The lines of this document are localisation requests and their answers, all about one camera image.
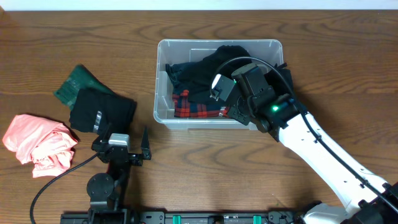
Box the pink garment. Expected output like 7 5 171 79
2 114 78 178

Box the black garment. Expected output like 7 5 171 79
69 89 137 134
183 45 295 106

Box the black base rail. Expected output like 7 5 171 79
60 210 296 224

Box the dark teal garment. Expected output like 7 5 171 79
165 62 195 95

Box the red plaid garment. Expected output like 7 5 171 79
172 90 229 118

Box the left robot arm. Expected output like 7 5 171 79
86 128 152 224

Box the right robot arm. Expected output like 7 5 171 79
211 63 397 223

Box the clear plastic storage bin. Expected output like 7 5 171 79
153 39 284 131

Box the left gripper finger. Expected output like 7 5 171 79
91 124 112 152
141 127 152 160

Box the dark green garment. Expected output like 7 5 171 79
53 64 114 110

